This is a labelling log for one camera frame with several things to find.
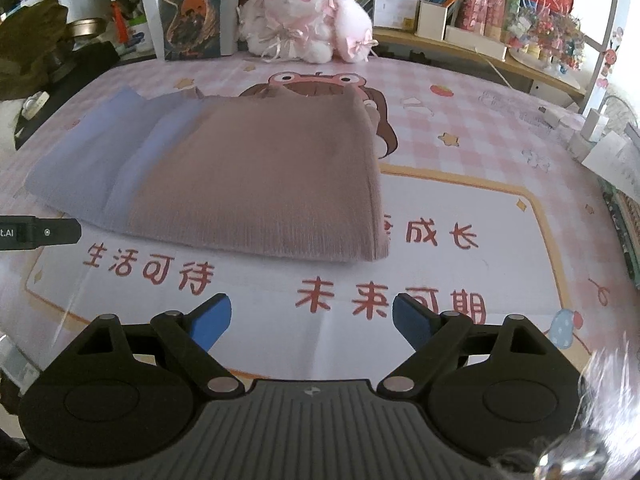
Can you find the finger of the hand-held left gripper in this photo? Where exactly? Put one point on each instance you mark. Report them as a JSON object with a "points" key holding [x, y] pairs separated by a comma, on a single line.
{"points": [[57, 232]]}

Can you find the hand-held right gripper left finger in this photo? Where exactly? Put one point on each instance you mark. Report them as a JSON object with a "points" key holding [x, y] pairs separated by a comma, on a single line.
{"points": [[212, 320]]}

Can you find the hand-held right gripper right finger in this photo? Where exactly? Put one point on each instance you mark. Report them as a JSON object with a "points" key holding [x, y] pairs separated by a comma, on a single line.
{"points": [[412, 322]]}

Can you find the pink and lavender knit sweater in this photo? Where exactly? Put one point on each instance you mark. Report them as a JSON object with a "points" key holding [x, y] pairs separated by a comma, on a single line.
{"points": [[250, 175]]}

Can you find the pink checked cartoon printed mat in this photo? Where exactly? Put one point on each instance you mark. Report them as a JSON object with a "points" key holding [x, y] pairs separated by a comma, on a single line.
{"points": [[475, 220]]}

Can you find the dark olive cloth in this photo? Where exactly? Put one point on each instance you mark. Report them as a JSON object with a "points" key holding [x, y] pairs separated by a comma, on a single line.
{"points": [[35, 50]]}

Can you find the metal bowl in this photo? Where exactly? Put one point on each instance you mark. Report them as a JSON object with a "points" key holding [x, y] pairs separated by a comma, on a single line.
{"points": [[86, 26]]}

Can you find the clear fuzzy charm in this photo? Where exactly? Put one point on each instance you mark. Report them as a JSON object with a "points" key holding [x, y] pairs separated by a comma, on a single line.
{"points": [[595, 435]]}

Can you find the red tassel ornament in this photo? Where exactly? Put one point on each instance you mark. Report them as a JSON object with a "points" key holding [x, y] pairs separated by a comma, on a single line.
{"points": [[121, 20]]}

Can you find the stack of notebooks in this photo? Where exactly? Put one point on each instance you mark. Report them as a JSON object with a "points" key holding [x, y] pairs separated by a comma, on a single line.
{"points": [[625, 230]]}

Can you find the white paper sheet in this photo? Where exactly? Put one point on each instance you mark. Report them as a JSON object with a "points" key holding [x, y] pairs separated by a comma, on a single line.
{"points": [[612, 160]]}

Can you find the dark book with orange print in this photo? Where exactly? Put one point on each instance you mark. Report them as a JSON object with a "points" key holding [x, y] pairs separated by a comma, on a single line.
{"points": [[192, 10]]}

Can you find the white charger plug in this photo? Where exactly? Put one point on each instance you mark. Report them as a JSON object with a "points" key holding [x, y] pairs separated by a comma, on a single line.
{"points": [[592, 127]]}

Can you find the wooden shelf board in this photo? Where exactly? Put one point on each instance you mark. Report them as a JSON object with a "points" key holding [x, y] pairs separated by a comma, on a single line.
{"points": [[525, 72]]}

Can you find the long white box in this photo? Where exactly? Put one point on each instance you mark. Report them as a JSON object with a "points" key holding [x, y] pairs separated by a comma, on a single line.
{"points": [[475, 42]]}

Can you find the small white box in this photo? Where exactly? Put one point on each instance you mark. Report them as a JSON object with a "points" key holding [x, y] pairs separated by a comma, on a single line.
{"points": [[432, 20]]}

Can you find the pink and white bunny plush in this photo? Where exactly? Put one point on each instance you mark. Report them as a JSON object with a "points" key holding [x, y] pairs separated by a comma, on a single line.
{"points": [[300, 15]]}

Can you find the row of small figurines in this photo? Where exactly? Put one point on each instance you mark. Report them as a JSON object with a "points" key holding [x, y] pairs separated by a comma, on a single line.
{"points": [[547, 35]]}

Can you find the pink patterned boxes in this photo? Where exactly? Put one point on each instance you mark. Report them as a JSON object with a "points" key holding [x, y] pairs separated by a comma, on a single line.
{"points": [[482, 7]]}

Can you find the white shelf frame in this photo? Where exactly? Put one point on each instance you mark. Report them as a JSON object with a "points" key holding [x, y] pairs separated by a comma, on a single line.
{"points": [[150, 10]]}

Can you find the white shelf post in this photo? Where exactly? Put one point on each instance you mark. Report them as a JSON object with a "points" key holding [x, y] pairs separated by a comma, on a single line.
{"points": [[605, 45]]}

